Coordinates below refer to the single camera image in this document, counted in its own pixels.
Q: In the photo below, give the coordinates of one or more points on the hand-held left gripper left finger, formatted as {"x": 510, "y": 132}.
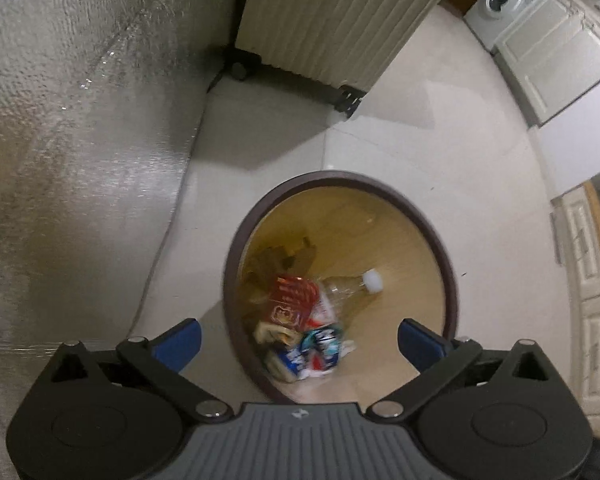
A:
{"x": 182, "y": 342}

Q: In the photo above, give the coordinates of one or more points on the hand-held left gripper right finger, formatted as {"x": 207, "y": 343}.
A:
{"x": 420, "y": 342}

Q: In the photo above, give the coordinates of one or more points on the white plastic bag red print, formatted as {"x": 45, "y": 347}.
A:
{"x": 349, "y": 346}

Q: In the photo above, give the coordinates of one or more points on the gold wrapper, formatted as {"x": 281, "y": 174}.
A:
{"x": 270, "y": 332}

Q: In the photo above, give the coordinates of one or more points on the clear plastic bottle red label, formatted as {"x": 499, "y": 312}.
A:
{"x": 345, "y": 285}

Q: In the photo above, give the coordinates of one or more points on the light blue snack packet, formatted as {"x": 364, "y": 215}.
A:
{"x": 322, "y": 345}

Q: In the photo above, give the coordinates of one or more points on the blue foil snack bag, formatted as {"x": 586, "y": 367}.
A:
{"x": 290, "y": 360}

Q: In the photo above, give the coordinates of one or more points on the yellow wastebasket with brown rim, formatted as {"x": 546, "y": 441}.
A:
{"x": 380, "y": 240}

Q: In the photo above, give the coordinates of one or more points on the red snack packet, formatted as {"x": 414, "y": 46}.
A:
{"x": 292, "y": 300}

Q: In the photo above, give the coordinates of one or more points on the white low cabinet wooden top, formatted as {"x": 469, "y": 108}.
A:
{"x": 587, "y": 260}

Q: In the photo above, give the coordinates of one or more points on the white kitchen base cabinets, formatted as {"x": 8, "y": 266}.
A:
{"x": 555, "y": 50}

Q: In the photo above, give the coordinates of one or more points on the white oil radiator heater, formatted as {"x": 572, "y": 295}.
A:
{"x": 330, "y": 20}

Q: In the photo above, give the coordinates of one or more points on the white washing machine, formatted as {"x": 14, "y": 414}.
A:
{"x": 500, "y": 0}

